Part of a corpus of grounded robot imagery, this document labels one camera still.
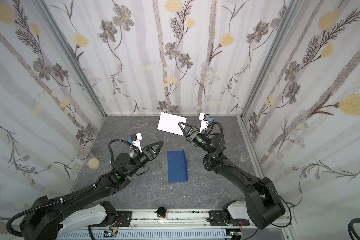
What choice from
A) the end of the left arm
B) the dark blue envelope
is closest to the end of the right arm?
the end of the left arm

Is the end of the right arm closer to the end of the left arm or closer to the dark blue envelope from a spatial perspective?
the end of the left arm

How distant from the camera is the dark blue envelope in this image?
2.96 feet
